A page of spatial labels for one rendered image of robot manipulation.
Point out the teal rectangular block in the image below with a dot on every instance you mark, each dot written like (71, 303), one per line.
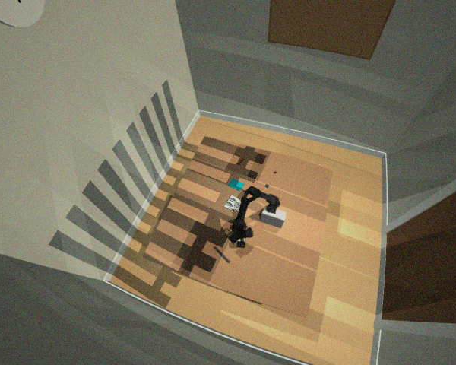
(236, 184)

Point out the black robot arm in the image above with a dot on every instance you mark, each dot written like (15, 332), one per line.
(239, 227)

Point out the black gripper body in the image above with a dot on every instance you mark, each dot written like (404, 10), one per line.
(242, 242)

